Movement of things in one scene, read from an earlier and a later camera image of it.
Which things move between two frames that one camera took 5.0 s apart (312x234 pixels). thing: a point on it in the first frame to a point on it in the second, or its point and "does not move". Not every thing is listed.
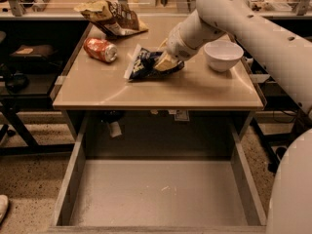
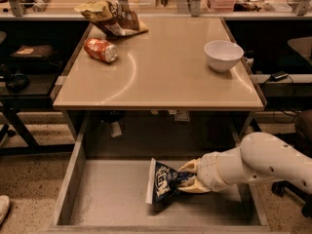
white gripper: x=177 y=48 to x=207 y=173
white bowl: x=222 y=55 does not move
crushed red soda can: x=100 y=49 does not move
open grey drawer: x=160 y=173 does not move
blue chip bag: x=141 y=65 to x=163 y=181
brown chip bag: x=112 y=18 does not move
